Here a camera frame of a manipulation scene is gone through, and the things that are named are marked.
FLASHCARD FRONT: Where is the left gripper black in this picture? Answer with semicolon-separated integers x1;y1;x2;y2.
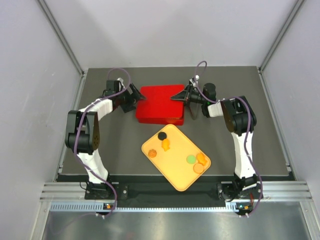
116;82;146;113

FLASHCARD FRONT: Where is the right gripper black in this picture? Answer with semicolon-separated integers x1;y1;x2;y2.
171;84;207;107

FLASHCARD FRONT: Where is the red box lid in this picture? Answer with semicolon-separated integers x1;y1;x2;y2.
136;84;184;109

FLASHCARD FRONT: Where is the red cookie box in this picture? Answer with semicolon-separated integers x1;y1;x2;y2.
135;105;184;126

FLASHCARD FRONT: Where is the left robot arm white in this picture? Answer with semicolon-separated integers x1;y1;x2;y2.
65;78;146;200

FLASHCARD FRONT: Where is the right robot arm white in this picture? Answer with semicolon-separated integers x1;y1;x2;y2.
170;82;261;202

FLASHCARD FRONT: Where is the black sandwich cookie top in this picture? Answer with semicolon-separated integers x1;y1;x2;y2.
157;131;167;141

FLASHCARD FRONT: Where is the orange fish cookie left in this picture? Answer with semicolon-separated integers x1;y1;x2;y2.
161;138;170;152

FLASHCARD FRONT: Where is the orange fish cookie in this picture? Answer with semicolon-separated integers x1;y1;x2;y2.
161;138;170;152
196;152;208;167

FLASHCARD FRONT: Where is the orange swirl cookie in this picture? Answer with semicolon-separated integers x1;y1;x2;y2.
147;149;157;158

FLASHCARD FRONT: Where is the green sandwich cookie right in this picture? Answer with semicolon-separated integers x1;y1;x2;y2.
186;155;197;164

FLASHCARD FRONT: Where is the yellow tray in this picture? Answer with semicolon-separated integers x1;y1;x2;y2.
141;124;211;192

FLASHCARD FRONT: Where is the orange fish cookie right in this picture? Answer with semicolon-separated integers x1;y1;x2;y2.
196;152;208;167

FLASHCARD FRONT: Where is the round dotted biscuit right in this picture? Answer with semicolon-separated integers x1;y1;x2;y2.
193;163;205;174

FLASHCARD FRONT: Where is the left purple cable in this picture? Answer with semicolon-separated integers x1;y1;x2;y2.
74;67;133;218

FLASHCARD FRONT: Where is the purple cable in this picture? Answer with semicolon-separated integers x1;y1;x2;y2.
193;60;264;218
74;67;133;218

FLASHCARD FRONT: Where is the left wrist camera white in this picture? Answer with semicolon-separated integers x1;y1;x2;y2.
117;77;126;89

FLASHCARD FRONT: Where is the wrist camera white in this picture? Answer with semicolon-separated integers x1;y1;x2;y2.
189;75;199;87
117;77;126;89

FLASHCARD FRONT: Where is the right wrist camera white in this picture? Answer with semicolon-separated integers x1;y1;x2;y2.
189;75;199;87

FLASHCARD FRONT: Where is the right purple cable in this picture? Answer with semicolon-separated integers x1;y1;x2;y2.
193;60;264;218

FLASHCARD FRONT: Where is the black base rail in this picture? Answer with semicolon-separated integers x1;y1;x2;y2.
82;174;266;208

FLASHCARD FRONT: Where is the aluminium frame left post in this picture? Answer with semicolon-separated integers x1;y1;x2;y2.
36;0;85;76

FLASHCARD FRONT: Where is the aluminium frame post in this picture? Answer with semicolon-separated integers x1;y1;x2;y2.
258;0;306;75
36;0;85;76

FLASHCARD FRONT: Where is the toothed cable duct strip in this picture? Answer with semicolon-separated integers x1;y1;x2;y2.
50;202;250;213

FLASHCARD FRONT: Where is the aluminium frame right post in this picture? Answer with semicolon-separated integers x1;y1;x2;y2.
258;0;306;75

